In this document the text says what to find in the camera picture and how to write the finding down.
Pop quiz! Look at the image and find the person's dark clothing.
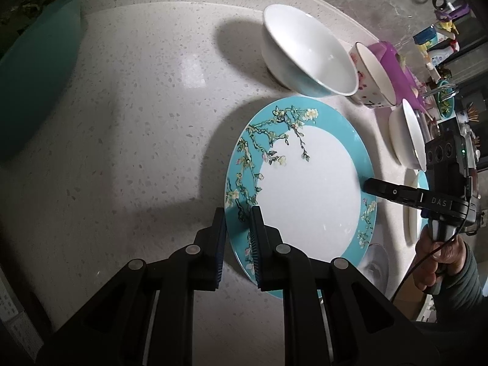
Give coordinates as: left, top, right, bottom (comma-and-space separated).
414, 313, 488, 366

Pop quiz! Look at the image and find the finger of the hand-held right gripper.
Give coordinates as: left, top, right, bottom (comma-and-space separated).
362, 177, 423, 210

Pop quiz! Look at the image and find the floral bowl with dark rim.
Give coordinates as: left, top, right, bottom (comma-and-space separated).
349, 42, 397, 106

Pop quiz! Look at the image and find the teal board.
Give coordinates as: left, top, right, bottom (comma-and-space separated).
0, 5, 82, 163

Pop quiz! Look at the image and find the teal floral plate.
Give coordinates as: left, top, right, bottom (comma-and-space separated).
225, 97, 378, 301

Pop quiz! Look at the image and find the black cable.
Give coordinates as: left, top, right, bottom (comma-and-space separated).
389, 175, 473, 302

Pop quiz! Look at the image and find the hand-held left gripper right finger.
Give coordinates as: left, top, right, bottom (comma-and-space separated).
249, 206, 450, 366

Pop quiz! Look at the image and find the person's right forearm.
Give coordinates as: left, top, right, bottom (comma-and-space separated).
438, 242, 488, 313

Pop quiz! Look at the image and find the grey appliance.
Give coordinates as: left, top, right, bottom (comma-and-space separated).
0, 267, 42, 355

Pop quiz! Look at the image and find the teal bowl with greens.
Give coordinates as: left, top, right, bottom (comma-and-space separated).
436, 79, 458, 118

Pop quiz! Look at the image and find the white spray bottle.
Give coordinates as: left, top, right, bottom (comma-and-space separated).
426, 40, 461, 67

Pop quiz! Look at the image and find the person's right hand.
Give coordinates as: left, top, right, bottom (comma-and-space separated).
415, 231, 468, 294

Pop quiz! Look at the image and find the purple plastic bowl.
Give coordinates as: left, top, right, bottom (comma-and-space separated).
367, 41, 425, 112

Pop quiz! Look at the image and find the large white bowl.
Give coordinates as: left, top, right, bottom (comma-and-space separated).
260, 4, 358, 98

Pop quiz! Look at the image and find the chopstick holder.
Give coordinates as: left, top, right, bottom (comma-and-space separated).
458, 102, 484, 124

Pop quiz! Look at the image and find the small white bowl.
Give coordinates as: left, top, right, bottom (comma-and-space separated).
389, 99, 428, 171

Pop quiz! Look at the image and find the clear glass bowl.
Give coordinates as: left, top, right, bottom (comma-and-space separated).
358, 243, 389, 296

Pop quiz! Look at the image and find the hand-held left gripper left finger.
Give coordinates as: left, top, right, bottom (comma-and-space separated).
36, 206, 229, 366

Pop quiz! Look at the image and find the purple plastic object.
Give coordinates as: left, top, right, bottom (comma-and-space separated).
436, 2, 472, 22

